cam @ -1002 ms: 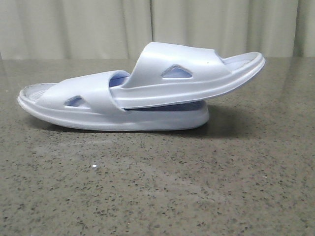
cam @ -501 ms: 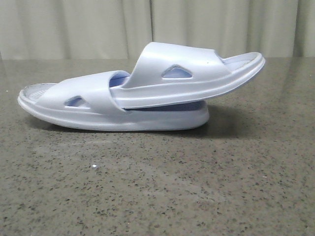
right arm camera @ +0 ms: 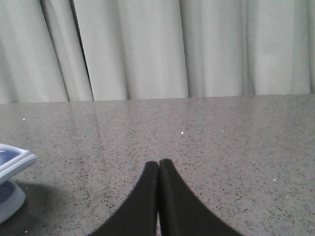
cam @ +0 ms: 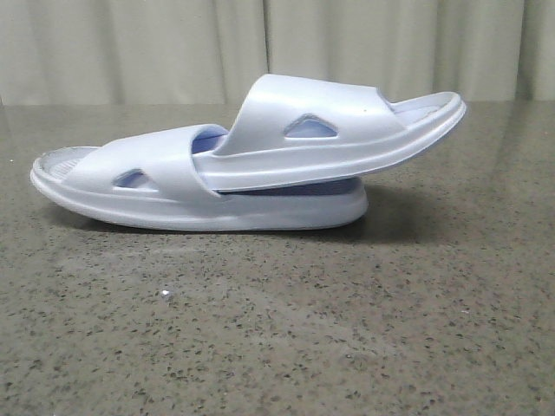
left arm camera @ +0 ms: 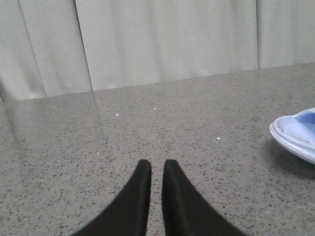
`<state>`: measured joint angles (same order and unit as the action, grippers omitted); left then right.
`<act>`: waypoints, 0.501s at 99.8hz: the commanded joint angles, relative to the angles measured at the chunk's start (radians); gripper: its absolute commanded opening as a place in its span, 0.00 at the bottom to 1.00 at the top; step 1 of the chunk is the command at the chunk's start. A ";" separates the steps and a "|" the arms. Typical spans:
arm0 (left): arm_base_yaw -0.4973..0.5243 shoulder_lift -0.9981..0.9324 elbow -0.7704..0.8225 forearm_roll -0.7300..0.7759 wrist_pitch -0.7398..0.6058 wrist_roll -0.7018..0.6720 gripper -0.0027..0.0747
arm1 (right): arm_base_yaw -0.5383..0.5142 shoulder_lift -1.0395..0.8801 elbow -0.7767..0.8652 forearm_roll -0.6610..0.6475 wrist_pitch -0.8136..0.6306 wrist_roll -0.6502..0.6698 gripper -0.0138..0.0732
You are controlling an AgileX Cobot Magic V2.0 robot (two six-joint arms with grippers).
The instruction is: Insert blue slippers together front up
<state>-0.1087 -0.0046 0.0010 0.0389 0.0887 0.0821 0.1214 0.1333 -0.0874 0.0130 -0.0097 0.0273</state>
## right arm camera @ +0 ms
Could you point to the light blue slipper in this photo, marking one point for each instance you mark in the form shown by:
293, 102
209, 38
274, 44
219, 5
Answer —
11, 200
13, 160

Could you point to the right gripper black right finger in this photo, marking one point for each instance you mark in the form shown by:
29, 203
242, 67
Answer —
180, 211

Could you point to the white pleated curtain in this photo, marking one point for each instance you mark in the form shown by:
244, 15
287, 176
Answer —
97, 50

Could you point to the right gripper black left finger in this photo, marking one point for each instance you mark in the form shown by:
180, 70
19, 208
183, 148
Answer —
137, 216

